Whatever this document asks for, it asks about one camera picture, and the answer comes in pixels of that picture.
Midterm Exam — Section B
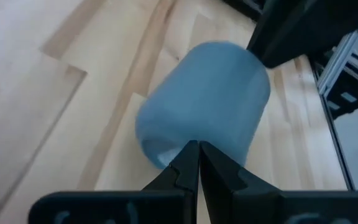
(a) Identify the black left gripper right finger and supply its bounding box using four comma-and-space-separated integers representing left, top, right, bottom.
200, 141, 358, 224

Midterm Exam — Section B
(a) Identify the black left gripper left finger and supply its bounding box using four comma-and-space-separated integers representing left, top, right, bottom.
28, 139, 200, 224

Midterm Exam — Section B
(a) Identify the blue-grey ceramic mug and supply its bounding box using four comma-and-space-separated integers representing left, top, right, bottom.
134, 40, 272, 170

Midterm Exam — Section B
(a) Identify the silver aluminium extrusion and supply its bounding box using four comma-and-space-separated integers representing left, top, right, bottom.
317, 27, 358, 96

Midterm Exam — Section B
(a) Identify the wooden shelf with black frame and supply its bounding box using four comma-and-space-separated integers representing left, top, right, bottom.
246, 0, 358, 70

